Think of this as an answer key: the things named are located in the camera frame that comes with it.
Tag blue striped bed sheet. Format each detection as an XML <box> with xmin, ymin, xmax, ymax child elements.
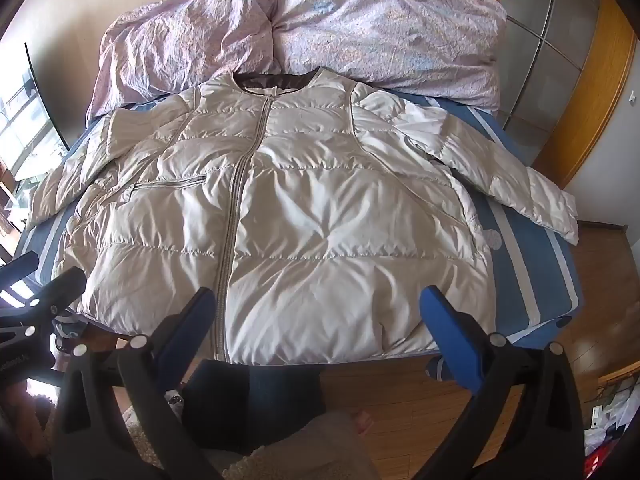
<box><xmin>10</xmin><ymin>87</ymin><xmax>586</xmax><ymax>386</ymax></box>

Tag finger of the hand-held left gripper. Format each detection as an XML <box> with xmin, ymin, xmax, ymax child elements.
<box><xmin>0</xmin><ymin>266</ymin><xmax>89</xmax><ymax>349</ymax></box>
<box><xmin>0</xmin><ymin>251</ymin><xmax>41</xmax><ymax>291</ymax></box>

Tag wooden door frame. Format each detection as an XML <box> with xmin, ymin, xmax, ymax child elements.
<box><xmin>482</xmin><ymin>0</ymin><xmax>637</xmax><ymax>191</ymax></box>

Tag beige puffer jacket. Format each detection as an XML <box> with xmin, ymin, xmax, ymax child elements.
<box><xmin>27</xmin><ymin>71</ymin><xmax>581</xmax><ymax>366</ymax></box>

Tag person's dark trousers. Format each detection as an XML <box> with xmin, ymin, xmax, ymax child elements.
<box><xmin>181</xmin><ymin>359</ymin><xmax>325</xmax><ymax>457</ymax></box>

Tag pink floral duvet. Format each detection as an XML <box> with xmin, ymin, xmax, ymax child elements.
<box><xmin>85</xmin><ymin>0</ymin><xmax>508</xmax><ymax>121</ymax></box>

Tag person's bare foot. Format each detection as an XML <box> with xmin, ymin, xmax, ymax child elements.
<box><xmin>350</xmin><ymin>409</ymin><xmax>374</xmax><ymax>437</ymax></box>

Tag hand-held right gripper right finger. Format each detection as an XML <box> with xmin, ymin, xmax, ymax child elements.
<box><xmin>413</xmin><ymin>286</ymin><xmax>587</xmax><ymax>480</ymax></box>

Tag grey glass sliding door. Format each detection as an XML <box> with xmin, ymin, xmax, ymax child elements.
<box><xmin>500</xmin><ymin>0</ymin><xmax>608</xmax><ymax>133</ymax></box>

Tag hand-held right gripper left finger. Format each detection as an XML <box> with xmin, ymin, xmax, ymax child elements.
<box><xmin>51</xmin><ymin>287</ymin><xmax>223</xmax><ymax>480</ymax></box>

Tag window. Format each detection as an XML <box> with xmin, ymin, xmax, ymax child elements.
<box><xmin>0</xmin><ymin>42</ymin><xmax>71</xmax><ymax>201</ymax></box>

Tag cluttered storage rack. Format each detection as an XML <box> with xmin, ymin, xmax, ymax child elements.
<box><xmin>584</xmin><ymin>370</ymin><xmax>640</xmax><ymax>480</ymax></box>

